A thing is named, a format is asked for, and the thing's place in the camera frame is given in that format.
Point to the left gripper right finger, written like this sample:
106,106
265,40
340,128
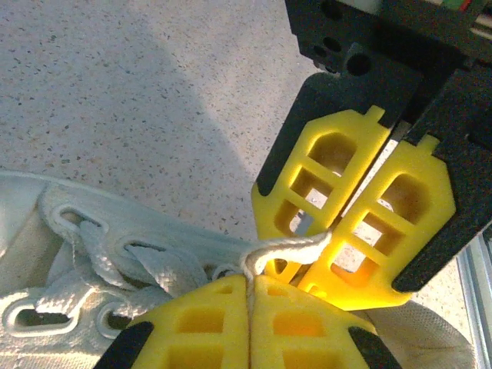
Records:
303,330

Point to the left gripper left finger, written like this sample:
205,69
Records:
200,330

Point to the white sneaker shoe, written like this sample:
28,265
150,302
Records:
161,227

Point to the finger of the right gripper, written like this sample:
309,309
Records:
330,161
415,230

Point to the aluminium rail frame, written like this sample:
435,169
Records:
480,307

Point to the white shoelace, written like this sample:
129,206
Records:
292,246

